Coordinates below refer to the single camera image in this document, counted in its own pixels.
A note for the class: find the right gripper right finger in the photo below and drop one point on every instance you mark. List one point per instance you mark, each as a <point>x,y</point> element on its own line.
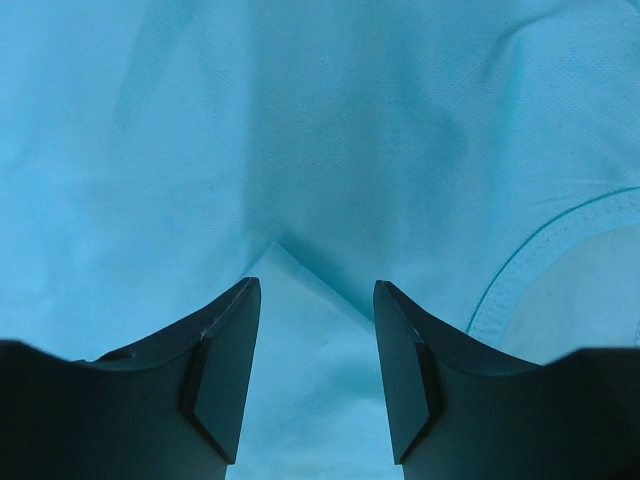
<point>459,409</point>

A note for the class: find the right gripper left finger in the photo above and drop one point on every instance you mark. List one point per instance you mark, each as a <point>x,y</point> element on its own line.
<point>169,406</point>

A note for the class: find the teal t-shirt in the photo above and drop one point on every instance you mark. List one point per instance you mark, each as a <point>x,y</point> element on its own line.
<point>481,155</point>

